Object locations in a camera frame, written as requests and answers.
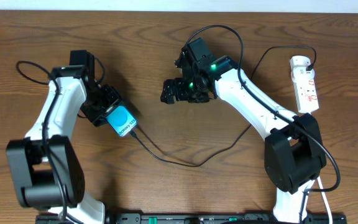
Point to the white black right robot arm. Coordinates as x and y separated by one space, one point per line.
293 157

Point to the blue screen Galaxy smartphone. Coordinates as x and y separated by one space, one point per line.
121 120

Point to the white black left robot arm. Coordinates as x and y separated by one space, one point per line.
45 170

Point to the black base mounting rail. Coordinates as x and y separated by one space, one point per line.
135 218

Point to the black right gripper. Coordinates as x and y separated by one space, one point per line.
181 94

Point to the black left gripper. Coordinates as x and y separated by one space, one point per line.
105 106

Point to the white power strip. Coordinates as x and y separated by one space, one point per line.
302 76

